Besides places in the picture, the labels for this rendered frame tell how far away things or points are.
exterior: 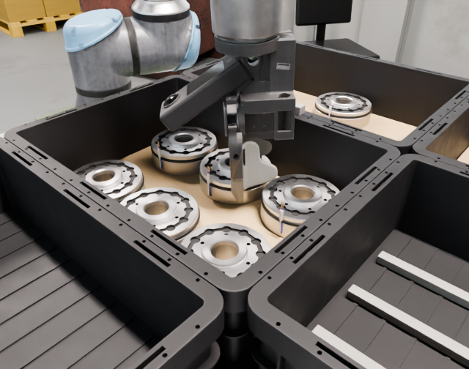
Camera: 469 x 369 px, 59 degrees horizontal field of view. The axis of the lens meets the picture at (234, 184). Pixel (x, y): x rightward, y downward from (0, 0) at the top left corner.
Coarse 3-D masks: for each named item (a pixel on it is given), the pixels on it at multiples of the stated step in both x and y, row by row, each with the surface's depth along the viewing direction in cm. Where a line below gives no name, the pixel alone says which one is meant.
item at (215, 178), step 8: (216, 152) 62; (224, 152) 62; (208, 160) 60; (216, 160) 60; (264, 160) 60; (200, 168) 58; (208, 168) 59; (216, 168) 58; (216, 176) 57; (224, 176) 57; (216, 184) 56; (224, 184) 55
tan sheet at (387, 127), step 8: (296, 96) 88; (304, 96) 88; (312, 96) 88; (304, 104) 85; (312, 104) 85; (312, 112) 82; (376, 120) 78; (384, 120) 78; (392, 120) 78; (360, 128) 76; (368, 128) 76; (376, 128) 76; (384, 128) 76; (392, 128) 76; (400, 128) 76; (408, 128) 76; (392, 136) 73; (400, 136) 73
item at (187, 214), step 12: (144, 192) 53; (156, 192) 54; (168, 192) 54; (180, 192) 53; (132, 204) 51; (180, 204) 51; (192, 204) 51; (180, 216) 49; (192, 216) 49; (168, 228) 48; (180, 228) 47
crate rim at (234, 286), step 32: (128, 96) 63; (32, 128) 54; (320, 128) 54; (384, 160) 47; (96, 192) 42; (352, 192) 42; (128, 224) 38; (320, 224) 37; (192, 256) 34; (224, 288) 31
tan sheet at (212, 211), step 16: (128, 160) 66; (144, 160) 66; (144, 176) 62; (160, 176) 62; (176, 176) 62; (192, 176) 62; (192, 192) 59; (208, 208) 56; (224, 208) 56; (240, 208) 56; (256, 208) 56; (208, 224) 53; (240, 224) 53; (256, 224) 53; (272, 240) 51
